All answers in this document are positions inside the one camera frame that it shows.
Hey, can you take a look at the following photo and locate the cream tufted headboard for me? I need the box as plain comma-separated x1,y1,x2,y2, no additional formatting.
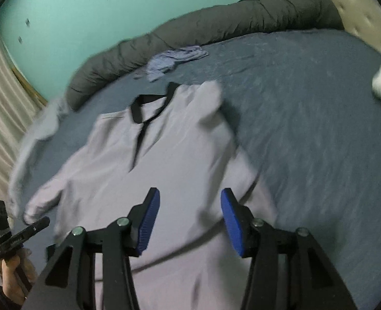
294,0,381,62

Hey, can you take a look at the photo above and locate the bed with blue sheet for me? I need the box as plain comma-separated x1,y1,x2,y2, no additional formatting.
10,27,381,310

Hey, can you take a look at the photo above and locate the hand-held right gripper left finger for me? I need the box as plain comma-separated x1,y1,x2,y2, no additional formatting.
21,187,161,310

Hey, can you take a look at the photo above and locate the person's left hand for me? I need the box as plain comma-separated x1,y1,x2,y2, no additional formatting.
1,247,38,306

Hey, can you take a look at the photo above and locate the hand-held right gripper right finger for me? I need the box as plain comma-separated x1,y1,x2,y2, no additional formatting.
220,188,359,310

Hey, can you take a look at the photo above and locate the beige striped curtain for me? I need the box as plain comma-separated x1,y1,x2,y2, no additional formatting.
0,26,46,207

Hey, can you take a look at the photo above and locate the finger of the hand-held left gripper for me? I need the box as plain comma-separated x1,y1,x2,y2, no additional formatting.
16,217,51,241

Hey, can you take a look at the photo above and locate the crumpled blue-grey cloth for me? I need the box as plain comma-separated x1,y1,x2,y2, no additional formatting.
134,47,209,83

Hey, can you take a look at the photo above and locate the pale grey bedding cloth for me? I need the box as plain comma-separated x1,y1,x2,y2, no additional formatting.
8,98,70,217

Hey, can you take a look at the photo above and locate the dark grey rolled duvet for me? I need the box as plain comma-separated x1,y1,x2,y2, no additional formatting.
66,0,344,110

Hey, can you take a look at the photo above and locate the light grey jacket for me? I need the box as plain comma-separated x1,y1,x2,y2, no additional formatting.
23,81,294,310

